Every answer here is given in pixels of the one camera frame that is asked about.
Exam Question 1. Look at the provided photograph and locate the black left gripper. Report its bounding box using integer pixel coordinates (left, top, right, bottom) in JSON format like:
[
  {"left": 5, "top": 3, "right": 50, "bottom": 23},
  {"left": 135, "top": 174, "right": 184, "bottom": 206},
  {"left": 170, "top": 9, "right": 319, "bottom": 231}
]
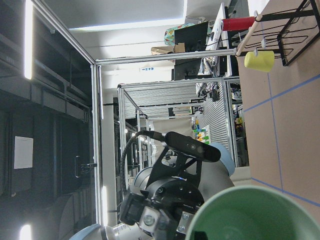
[{"left": 120, "top": 148, "right": 205, "bottom": 240}]

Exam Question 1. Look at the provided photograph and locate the light green cup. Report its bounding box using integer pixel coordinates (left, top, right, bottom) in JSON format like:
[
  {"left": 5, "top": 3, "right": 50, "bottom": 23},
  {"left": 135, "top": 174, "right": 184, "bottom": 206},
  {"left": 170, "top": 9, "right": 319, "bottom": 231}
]
[{"left": 185, "top": 185, "right": 320, "bottom": 240}]

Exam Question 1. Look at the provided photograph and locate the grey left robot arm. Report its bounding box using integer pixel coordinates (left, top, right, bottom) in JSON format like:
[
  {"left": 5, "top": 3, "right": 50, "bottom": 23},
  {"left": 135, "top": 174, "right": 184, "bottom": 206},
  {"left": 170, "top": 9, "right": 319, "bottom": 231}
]
[{"left": 71, "top": 142, "right": 235, "bottom": 240}]

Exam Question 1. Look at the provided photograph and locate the yellow cup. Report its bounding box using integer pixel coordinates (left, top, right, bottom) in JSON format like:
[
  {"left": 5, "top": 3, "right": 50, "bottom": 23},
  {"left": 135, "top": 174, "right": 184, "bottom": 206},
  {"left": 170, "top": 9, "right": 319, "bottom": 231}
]
[{"left": 244, "top": 50, "right": 275, "bottom": 73}]

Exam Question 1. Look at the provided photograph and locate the black monitor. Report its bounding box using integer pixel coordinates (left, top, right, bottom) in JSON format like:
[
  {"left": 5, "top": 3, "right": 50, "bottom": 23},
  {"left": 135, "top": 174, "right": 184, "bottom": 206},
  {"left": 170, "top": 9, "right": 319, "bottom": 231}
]
[{"left": 174, "top": 22, "right": 208, "bottom": 52}]

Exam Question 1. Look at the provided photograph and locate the red water bottle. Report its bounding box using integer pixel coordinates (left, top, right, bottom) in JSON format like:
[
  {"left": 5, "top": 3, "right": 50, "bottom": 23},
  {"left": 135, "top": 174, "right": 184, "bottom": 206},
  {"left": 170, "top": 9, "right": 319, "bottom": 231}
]
[{"left": 221, "top": 16, "right": 256, "bottom": 32}]

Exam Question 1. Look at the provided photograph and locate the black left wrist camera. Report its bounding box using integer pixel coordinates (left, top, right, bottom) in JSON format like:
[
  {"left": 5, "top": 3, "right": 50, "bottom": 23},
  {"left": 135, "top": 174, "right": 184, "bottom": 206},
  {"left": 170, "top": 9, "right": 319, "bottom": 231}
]
[{"left": 164, "top": 131, "right": 221, "bottom": 163}]

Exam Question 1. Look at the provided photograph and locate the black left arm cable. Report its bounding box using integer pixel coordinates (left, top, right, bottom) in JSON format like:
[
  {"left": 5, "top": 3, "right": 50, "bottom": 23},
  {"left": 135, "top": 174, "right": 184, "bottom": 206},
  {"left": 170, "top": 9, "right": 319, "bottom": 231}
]
[{"left": 118, "top": 129, "right": 166, "bottom": 201}]

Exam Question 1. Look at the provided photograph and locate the wooden rack handle rod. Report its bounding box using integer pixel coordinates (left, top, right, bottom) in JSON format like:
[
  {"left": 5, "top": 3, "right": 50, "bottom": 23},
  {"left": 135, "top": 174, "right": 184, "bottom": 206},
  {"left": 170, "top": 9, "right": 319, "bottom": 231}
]
[{"left": 235, "top": 14, "right": 263, "bottom": 57}]

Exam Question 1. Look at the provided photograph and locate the black wire cup rack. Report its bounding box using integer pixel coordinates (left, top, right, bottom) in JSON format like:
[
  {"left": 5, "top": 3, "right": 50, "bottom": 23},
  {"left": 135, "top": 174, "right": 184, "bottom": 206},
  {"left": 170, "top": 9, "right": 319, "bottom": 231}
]
[{"left": 241, "top": 0, "right": 320, "bottom": 67}]

